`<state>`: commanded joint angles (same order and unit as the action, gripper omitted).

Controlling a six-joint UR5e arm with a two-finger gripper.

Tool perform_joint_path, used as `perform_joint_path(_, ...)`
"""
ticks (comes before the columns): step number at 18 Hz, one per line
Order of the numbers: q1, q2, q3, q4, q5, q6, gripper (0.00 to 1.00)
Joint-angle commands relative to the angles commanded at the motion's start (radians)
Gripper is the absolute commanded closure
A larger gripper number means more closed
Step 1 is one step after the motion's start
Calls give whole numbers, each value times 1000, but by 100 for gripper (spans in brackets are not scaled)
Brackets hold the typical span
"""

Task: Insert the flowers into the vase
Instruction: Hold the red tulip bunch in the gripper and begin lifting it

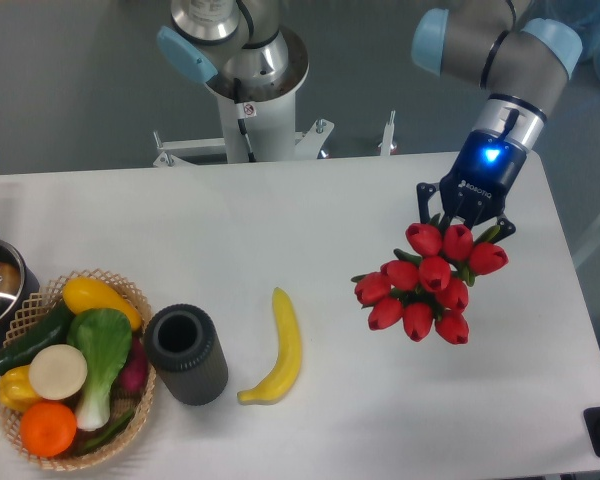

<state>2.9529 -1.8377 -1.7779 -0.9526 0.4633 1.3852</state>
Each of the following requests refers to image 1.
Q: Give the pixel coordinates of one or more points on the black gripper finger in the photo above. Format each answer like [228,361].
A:
[425,192]
[505,228]

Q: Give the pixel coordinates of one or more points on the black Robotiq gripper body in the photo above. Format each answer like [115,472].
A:
[476,187]

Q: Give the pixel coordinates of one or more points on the red tulip bouquet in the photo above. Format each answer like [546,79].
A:
[427,289]

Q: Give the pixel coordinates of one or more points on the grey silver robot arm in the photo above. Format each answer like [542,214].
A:
[523,66]

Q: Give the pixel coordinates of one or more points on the dark grey ribbed vase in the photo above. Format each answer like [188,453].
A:
[182,345]

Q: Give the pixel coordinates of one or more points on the yellow banana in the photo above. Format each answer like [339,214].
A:
[279,381]

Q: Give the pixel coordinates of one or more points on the purple red radish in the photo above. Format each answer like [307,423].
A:
[132,377]

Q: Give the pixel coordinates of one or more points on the green bok choy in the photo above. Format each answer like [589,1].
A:
[103,336]

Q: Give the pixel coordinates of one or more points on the yellow squash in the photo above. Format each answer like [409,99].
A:
[82,293]

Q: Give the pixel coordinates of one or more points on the green cucumber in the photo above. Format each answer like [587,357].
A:
[51,330]

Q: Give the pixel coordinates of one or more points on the woven wicker basket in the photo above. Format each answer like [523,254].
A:
[123,402]

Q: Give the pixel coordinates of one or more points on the green chili pepper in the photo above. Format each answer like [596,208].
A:
[106,435]

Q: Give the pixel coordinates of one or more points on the white round radish slice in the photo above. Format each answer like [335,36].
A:
[58,372]

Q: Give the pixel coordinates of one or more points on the orange fruit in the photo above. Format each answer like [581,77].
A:
[47,429]

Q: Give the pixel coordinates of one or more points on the yellow bell pepper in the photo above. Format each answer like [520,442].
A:
[16,391]

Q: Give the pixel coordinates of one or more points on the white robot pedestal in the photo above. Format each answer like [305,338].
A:
[256,99]

